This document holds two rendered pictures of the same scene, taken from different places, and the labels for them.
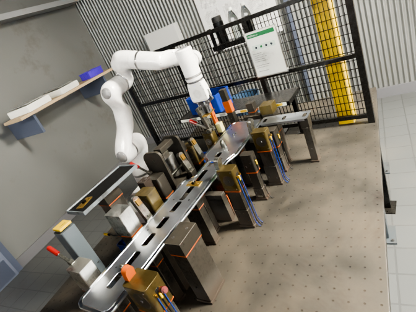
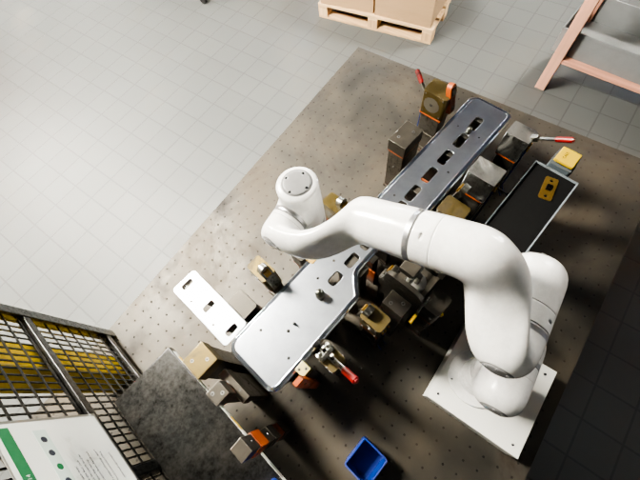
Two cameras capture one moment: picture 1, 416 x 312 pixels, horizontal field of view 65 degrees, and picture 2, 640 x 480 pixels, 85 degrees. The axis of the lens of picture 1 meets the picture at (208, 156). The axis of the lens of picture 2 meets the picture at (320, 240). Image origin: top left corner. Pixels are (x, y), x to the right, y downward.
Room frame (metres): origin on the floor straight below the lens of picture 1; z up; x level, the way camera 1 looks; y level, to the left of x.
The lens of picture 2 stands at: (1.96, 0.02, 2.15)
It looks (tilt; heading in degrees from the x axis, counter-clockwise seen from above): 66 degrees down; 195
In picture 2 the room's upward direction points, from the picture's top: 14 degrees counter-clockwise
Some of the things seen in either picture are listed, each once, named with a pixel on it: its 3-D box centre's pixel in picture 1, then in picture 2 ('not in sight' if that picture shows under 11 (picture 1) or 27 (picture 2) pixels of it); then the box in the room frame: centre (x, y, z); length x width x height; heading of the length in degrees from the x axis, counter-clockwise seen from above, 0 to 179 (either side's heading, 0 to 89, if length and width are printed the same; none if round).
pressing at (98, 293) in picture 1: (193, 187); (385, 220); (1.39, 0.12, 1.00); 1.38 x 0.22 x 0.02; 139
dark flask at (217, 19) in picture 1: (220, 29); not in sight; (2.40, -0.44, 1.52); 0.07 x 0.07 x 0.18
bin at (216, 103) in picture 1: (208, 101); not in sight; (2.35, -0.17, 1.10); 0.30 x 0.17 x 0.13; 40
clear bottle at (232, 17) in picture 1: (234, 22); not in sight; (2.32, -0.53, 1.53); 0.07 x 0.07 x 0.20
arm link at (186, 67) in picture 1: (187, 61); (300, 201); (1.60, -0.10, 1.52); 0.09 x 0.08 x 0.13; 150
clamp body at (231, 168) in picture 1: (241, 197); (335, 222); (1.33, -0.07, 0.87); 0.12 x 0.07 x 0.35; 49
